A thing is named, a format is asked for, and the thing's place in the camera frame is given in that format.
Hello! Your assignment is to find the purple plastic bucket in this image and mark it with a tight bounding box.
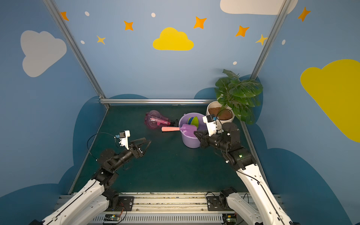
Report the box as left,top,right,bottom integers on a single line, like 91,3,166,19
179,112,207,149

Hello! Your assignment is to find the green trowel yellow handle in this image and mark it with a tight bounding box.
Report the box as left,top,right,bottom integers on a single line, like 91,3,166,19
193,117,199,128

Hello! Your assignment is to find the purple scoop pink handle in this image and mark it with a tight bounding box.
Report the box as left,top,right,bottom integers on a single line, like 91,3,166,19
161,124,197,137

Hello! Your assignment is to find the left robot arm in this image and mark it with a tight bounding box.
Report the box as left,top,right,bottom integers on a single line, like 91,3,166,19
30,138,151,225

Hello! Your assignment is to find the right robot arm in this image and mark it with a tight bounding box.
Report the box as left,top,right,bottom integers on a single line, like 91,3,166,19
194,123,295,225

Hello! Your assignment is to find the white ribbed plant pot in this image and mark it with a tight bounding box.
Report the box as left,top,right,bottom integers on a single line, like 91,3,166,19
206,101,235,125

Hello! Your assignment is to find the pink transparent spray bottle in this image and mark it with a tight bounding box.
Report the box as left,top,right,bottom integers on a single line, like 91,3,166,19
144,110,179,129

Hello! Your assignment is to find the back horizontal aluminium bar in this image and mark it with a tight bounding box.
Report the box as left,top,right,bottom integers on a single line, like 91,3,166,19
100,98,215,105

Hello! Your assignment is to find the green artificial monstera plant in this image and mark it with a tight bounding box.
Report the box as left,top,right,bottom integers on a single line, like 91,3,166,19
215,69,263,124

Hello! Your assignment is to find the left small circuit board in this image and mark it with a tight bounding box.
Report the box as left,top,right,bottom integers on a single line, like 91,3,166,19
103,214,122,223

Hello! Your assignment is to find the small circuit board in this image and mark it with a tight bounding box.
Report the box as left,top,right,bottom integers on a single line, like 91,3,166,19
221,214,237,225
103,214,122,223

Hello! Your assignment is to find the right small circuit board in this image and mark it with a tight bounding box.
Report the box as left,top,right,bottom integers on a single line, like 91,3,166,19
221,214,237,225

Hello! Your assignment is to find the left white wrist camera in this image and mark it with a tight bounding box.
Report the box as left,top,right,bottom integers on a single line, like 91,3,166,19
114,130,130,150

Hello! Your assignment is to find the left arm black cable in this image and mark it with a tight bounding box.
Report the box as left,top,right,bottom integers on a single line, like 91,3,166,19
86,132,117,162

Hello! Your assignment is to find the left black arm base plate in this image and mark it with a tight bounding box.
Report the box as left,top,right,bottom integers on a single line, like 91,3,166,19
112,196,135,212

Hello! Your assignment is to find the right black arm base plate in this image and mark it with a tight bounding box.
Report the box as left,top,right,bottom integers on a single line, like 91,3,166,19
206,196,225,212

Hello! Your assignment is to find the left aluminium frame post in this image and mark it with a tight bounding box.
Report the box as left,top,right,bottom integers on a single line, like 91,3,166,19
43,0,110,110

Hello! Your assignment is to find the aluminium frame post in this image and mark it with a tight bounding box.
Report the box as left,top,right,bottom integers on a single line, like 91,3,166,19
250,0,298,80
43,0,110,110

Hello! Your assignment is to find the right aluminium frame post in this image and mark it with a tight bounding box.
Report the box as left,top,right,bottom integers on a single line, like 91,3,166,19
250,0,298,80

